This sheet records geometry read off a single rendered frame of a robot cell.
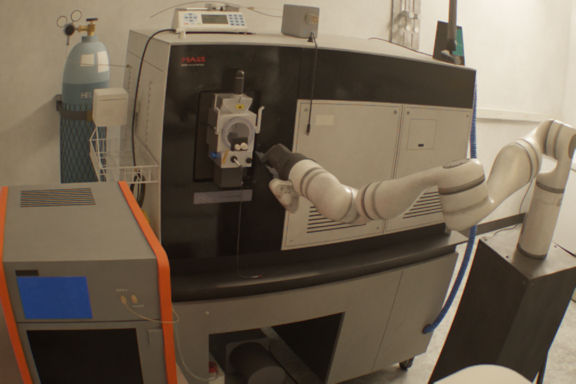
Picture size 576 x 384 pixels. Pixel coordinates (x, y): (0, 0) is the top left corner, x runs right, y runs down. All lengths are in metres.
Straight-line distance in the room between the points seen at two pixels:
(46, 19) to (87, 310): 1.80
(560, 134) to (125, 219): 0.96
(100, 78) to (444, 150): 1.39
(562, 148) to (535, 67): 3.36
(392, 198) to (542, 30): 3.76
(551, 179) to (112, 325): 0.98
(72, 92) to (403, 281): 1.52
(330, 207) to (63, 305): 0.56
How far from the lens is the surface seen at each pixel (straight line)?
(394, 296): 2.09
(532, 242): 1.25
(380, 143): 1.83
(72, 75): 2.23
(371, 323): 2.10
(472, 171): 0.85
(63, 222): 1.08
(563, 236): 4.36
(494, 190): 0.94
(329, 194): 1.07
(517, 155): 1.00
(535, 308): 1.24
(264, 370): 2.15
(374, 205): 0.99
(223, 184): 1.54
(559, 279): 1.26
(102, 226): 1.07
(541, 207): 1.22
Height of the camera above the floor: 1.57
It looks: 17 degrees down
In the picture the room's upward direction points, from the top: 6 degrees clockwise
